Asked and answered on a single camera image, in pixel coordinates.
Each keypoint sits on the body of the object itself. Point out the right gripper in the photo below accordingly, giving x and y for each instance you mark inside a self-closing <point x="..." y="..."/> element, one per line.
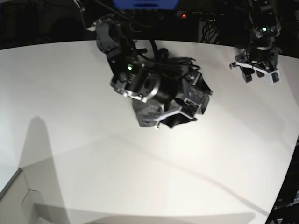
<point x="129" y="84"/>

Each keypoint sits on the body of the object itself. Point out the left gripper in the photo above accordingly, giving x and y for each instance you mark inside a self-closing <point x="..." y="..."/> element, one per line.
<point x="260" y="57"/>

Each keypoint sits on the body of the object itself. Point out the grey t-shirt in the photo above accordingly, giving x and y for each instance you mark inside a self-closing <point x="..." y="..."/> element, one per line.
<point x="175" y="85"/>

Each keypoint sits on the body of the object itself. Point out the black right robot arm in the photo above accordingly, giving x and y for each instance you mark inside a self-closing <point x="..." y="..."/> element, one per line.
<point x="113" y="39"/>

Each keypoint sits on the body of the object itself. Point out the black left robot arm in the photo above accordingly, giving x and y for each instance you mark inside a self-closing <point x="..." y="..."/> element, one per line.
<point x="263" y="21"/>

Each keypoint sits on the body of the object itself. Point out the black power strip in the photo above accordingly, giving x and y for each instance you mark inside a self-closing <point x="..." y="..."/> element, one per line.
<point x="201" y="16"/>

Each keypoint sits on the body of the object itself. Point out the blue box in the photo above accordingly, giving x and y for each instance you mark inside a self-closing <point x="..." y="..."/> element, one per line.
<point x="145" y="4"/>

